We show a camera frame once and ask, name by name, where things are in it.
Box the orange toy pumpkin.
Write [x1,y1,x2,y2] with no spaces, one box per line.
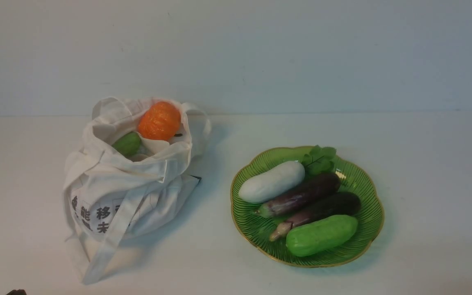
[137,101,181,141]

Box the green cucumber in bag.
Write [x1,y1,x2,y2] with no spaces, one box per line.
[111,132,142,158]

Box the white cloth tote bag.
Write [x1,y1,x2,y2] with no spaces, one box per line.
[62,97,212,284]

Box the green glass plate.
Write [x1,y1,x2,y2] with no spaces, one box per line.
[230,146,385,268]

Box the white radish with leaves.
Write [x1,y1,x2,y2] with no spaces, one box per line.
[238,145,336,204]

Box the upper purple eggplant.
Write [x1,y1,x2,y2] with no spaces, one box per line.
[253,172,341,218]

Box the purple eggplant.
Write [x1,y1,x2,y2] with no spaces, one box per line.
[268,192,361,242]
[253,172,341,218]

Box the green cucumber on plate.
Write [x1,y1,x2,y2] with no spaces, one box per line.
[286,215,359,256]

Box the lower purple eggplant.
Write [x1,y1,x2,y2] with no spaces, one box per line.
[268,192,361,242]

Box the dark object at bottom edge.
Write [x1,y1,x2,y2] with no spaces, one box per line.
[6,289,27,295]

